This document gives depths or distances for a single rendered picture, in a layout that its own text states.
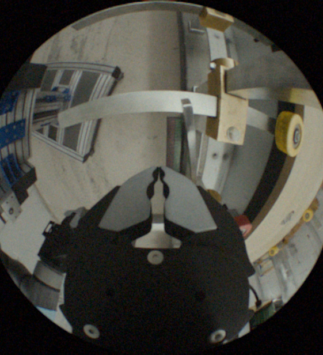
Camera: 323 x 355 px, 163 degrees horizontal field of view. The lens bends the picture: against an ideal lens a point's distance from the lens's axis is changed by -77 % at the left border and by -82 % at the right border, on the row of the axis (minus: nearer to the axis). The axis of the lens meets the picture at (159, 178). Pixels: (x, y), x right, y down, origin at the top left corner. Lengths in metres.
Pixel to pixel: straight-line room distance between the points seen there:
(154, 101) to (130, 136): 0.92
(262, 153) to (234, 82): 0.27
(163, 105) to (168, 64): 0.98
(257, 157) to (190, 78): 0.30
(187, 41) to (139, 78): 0.75
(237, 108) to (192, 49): 0.25
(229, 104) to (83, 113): 0.21
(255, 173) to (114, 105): 0.40
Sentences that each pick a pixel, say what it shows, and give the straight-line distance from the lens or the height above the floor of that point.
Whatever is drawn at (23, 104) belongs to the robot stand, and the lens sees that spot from 0.65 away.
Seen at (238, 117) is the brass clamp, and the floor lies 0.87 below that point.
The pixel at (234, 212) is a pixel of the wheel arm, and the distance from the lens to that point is 0.34.
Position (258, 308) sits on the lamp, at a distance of 0.24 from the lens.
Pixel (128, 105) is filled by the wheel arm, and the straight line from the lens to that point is 0.16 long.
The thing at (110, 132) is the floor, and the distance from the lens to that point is 1.12.
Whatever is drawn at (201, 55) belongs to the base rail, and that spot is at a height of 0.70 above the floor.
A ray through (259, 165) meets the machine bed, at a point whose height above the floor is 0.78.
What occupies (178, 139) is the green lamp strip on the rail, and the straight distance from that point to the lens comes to 0.32.
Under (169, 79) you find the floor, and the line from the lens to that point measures 1.07.
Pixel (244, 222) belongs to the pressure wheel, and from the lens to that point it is 0.30.
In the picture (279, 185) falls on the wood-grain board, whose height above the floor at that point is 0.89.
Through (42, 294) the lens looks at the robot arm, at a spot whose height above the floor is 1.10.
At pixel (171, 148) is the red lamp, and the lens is 0.33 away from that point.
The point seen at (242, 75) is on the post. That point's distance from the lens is 0.15.
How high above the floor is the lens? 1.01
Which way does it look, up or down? 58 degrees down
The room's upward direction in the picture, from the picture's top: 179 degrees counter-clockwise
